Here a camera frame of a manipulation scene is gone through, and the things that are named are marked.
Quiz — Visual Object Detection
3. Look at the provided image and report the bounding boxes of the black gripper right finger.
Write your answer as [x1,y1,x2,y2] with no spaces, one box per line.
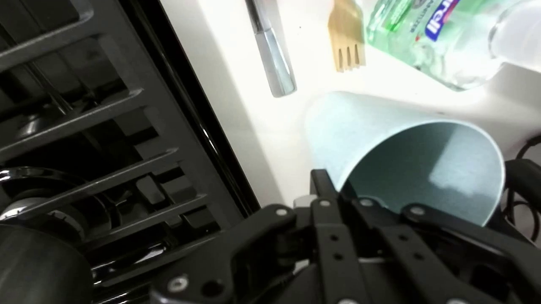
[353,200,541,304]

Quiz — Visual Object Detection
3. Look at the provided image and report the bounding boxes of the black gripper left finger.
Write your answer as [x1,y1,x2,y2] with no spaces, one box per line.
[311,169,365,304]

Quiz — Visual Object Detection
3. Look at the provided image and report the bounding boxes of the light blue plastic cup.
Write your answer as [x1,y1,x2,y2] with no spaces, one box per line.
[304,92,506,227]

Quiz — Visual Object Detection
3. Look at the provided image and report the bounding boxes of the green soap pump bottle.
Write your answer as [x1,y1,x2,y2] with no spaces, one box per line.
[360,0,541,92]

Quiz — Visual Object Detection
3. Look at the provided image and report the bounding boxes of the wooden fork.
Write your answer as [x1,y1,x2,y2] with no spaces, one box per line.
[328,0,365,73]

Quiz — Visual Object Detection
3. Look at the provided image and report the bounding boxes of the stainless steel gas stove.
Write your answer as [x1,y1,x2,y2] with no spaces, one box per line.
[0,0,259,304]

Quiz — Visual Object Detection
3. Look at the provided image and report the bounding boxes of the coffee maker power cord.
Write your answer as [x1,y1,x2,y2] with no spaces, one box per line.
[500,134,541,244]

